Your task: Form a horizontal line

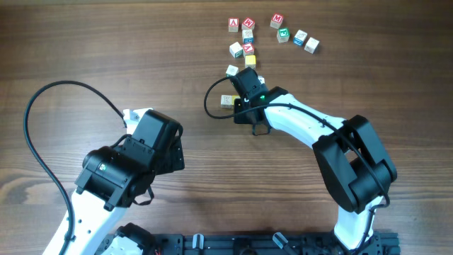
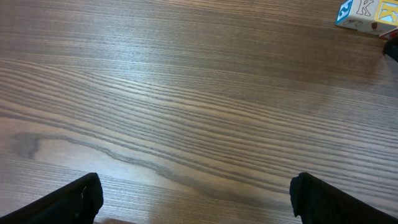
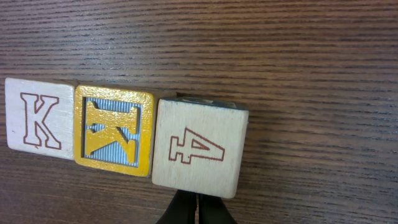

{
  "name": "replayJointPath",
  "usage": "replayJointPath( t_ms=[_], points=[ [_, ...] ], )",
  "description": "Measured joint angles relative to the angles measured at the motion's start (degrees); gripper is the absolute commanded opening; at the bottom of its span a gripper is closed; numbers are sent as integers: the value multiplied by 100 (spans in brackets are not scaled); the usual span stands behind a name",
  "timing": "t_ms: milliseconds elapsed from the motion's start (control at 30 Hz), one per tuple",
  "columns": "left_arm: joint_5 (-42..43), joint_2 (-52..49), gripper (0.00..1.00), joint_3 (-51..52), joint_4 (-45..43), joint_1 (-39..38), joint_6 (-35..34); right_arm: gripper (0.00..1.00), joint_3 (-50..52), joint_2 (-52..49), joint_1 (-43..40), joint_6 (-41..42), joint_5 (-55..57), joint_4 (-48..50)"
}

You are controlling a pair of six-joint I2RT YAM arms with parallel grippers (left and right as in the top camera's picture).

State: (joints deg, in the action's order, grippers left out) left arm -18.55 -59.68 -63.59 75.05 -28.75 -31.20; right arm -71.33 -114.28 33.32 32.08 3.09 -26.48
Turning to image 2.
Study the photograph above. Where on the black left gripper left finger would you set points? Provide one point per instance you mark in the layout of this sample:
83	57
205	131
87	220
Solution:
77	202

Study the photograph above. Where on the white block red Q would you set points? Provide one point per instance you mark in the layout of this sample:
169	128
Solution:
389	35

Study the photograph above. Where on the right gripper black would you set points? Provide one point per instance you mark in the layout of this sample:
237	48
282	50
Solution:
391	49

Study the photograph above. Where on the yellow top block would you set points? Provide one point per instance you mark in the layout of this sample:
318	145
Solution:
385	16

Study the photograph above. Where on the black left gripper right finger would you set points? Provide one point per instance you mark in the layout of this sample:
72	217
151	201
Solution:
318	202

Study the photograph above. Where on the white block animal picture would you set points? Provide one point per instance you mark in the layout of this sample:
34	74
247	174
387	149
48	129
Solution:
358	15

